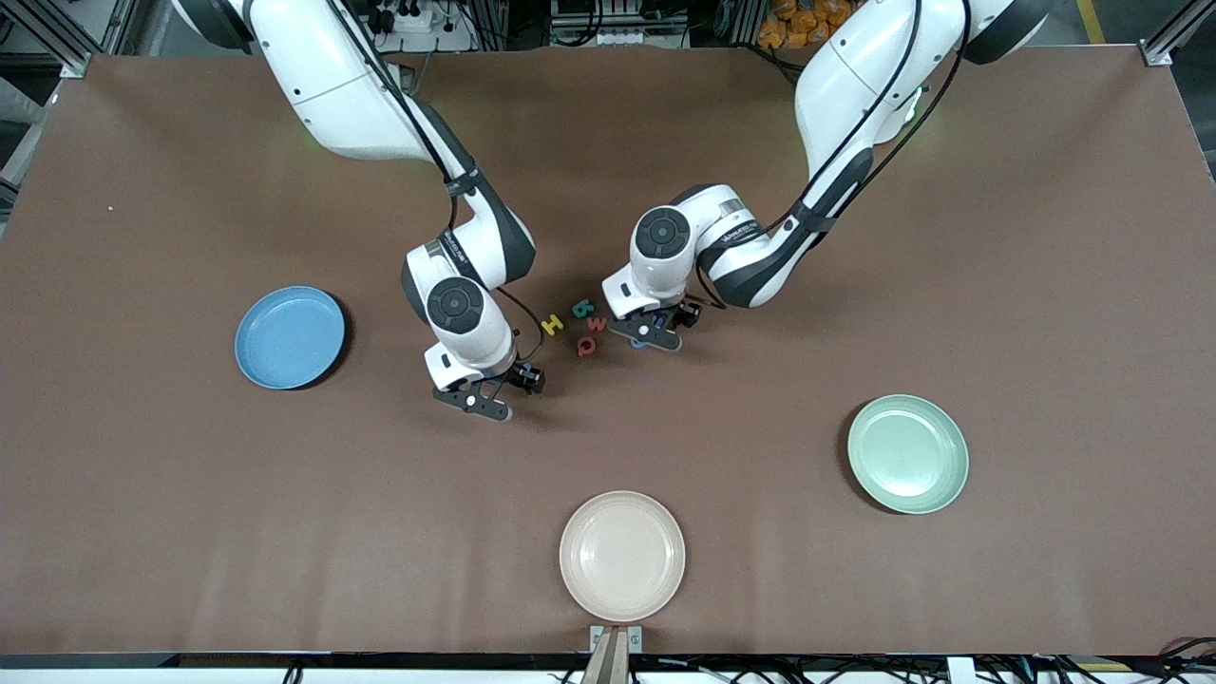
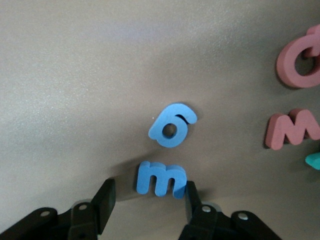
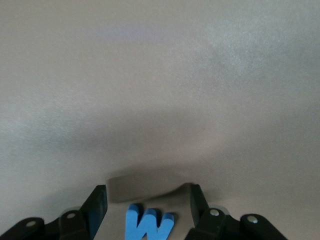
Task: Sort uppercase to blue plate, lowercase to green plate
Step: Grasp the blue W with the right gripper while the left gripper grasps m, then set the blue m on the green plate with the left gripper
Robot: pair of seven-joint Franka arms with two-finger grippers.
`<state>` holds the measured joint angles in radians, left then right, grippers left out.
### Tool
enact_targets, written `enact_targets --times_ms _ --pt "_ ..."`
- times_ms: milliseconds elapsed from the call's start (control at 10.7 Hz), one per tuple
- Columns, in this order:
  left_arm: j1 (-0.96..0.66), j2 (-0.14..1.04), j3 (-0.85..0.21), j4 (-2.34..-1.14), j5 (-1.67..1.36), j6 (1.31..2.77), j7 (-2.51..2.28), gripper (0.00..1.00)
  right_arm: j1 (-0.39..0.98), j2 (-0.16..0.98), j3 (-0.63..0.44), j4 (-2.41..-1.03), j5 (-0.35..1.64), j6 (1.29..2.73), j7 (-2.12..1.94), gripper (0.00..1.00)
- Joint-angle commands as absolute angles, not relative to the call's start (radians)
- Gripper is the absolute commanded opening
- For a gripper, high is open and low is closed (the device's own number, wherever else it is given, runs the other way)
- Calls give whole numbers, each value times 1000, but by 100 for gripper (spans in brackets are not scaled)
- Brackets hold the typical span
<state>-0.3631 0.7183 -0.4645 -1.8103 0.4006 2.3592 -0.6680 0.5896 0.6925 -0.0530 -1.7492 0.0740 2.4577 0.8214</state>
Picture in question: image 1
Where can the white power strip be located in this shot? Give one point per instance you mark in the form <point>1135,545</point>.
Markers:
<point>418,21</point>

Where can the green plate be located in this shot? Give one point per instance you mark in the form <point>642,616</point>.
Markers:
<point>907,454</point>

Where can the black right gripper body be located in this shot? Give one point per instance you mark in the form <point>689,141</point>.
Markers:
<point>523,378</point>

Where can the beige plate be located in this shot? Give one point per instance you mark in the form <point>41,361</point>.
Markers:
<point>622,556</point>

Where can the yellow foam letter H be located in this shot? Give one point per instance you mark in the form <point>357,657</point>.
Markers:
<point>552,324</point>

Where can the red foam letter Q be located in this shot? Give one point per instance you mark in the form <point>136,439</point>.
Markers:
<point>579,346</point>

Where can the black table edge rail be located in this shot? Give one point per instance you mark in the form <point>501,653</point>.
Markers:
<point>285,660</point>

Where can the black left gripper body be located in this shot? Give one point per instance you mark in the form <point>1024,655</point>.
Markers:
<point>686,314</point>

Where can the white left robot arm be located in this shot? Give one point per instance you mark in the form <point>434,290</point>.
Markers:
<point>855,76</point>

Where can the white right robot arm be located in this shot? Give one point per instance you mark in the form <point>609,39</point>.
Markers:
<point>332,85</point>

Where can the teal foam letter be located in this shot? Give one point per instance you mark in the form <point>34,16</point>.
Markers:
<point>582,307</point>

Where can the aluminium frame post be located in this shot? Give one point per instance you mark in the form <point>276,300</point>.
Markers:
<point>1164,47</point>
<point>76,47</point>

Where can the pile of orange bags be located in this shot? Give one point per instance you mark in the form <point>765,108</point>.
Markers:
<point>793,24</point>

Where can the metal table edge bracket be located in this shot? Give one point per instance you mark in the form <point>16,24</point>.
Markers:
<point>616,655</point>

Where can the blue plate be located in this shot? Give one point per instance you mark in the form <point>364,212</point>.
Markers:
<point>285,337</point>

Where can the grey electronics rack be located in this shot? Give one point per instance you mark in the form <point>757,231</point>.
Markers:
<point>617,24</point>

